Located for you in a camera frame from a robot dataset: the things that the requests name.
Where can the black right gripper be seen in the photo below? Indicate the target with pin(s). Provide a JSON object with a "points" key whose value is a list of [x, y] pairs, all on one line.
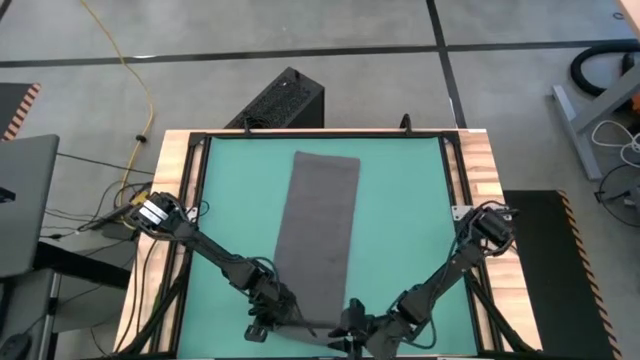
{"points": [[385, 340]]}

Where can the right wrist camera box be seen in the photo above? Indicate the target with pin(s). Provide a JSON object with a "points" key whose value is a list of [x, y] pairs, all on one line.
{"points": [[355, 309]]}

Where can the grey metal stand leg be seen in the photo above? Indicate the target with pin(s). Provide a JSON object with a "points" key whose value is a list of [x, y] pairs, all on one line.
{"points": [[575, 130]]}

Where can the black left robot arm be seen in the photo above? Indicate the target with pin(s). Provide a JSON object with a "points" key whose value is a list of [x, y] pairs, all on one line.
{"points": [[215, 255]]}

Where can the black aluminium rig frame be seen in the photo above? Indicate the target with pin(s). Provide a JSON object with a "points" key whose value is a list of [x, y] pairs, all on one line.
{"points": [[325, 134]]}

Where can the black computer tower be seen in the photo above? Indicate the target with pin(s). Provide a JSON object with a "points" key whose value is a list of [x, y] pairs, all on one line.
{"points": [[280, 102]]}

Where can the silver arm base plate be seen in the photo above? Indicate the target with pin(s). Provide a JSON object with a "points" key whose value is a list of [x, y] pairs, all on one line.
{"points": [[192, 214], [457, 212]]}

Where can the large black hazard-striped mat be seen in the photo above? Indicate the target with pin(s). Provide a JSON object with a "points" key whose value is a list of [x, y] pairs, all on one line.
{"points": [[555, 280]]}

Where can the black computer mouse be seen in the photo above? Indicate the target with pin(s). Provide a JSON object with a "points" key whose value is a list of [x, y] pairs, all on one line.
{"points": [[12, 347]]}

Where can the grey woven towel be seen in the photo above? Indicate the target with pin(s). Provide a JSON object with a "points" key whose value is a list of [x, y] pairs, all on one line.
{"points": [[320, 225]]}

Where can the grey desk top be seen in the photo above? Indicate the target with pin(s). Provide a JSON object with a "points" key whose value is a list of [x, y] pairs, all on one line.
{"points": [[25, 200]]}

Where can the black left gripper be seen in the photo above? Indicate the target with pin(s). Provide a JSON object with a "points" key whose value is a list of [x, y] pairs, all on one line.
{"points": [[275, 302]]}

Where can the black table clamp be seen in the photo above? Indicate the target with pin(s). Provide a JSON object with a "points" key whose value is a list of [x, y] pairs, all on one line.
{"points": [[406, 125]]}

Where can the small black hazard-striped mat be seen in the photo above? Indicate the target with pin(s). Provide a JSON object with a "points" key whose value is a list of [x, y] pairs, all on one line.
{"points": [[12, 107]]}

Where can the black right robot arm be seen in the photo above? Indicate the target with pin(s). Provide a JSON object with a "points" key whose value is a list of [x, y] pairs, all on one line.
{"points": [[450, 270]]}

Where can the green table mat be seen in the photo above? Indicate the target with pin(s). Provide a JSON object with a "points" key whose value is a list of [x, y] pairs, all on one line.
{"points": [[400, 200]]}

